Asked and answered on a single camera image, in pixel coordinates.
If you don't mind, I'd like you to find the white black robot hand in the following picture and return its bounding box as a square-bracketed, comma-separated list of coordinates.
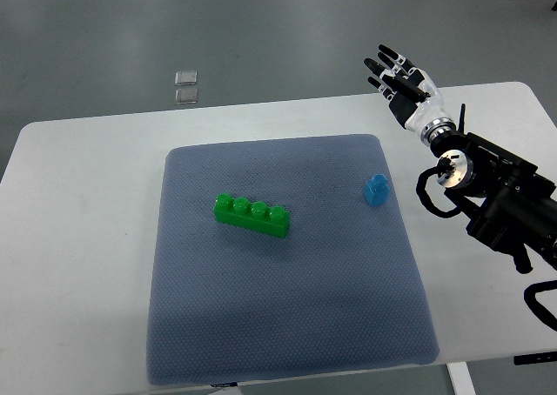
[364, 44, 456, 146]

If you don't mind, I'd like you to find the small blue block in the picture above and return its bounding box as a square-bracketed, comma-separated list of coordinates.
[363, 174, 390, 207]

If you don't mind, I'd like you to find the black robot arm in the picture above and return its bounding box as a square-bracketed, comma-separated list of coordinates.
[416, 117, 556, 274]

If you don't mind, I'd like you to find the long green block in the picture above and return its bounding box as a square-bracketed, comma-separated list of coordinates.
[213, 193, 290, 238]

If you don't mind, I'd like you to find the blue-grey fabric mat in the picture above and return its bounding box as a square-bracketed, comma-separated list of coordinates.
[147, 134, 439, 385]

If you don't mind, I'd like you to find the upper metal floor plate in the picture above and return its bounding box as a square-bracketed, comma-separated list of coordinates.
[174, 70, 198, 86]

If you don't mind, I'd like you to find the white table leg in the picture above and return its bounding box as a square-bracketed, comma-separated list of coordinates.
[446, 362, 476, 395]

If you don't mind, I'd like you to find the black table control panel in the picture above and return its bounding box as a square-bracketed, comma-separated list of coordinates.
[513, 351, 557, 365]

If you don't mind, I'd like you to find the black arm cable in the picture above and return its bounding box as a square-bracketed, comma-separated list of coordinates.
[415, 165, 467, 218]

